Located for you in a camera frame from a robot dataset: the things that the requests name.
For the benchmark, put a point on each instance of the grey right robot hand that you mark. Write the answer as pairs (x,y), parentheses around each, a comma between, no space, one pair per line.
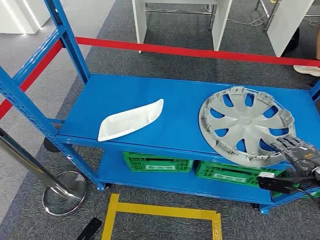
(303,155)

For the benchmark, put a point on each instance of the grey plastic wheel hubcap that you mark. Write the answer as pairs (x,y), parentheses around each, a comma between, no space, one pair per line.
(246,124)

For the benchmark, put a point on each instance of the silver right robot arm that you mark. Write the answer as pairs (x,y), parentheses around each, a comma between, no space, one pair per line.
(318,173)

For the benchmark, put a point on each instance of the blue metal shelf rack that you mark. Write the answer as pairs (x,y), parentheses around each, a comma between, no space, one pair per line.
(175,109)

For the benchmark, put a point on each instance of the white curved plastic part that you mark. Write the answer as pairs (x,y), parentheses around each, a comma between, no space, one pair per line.
(124,122)

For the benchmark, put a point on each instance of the green plastic crate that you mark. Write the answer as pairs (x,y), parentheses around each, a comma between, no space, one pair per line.
(225,174)
(312,195)
(140,162)

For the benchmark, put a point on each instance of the person's shoe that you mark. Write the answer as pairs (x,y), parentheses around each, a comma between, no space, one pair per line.
(307,70)

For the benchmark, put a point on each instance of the person's leg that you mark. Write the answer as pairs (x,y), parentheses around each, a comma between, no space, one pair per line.
(318,46)

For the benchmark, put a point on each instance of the white panel desk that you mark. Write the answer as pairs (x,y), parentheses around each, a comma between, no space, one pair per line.
(140,20)
(284,30)

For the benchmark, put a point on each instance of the yellow floor tape square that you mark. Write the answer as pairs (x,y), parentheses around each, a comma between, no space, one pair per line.
(162,211)

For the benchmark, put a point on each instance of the red barrier belt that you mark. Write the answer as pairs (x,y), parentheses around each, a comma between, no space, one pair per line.
(175,50)
(32,76)

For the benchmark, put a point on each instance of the white lit display plinth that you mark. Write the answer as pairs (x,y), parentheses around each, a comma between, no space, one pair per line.
(15,16)

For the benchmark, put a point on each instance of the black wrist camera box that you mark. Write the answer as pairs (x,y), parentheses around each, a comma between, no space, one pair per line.
(275,184)

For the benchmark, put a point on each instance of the black flat bracket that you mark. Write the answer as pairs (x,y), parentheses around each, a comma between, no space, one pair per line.
(90,229)

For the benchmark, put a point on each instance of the chrome stanchion post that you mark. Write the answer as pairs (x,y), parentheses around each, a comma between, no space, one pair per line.
(65,195)

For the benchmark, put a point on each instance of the stanchion with dark post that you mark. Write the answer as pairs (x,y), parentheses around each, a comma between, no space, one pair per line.
(50,145)

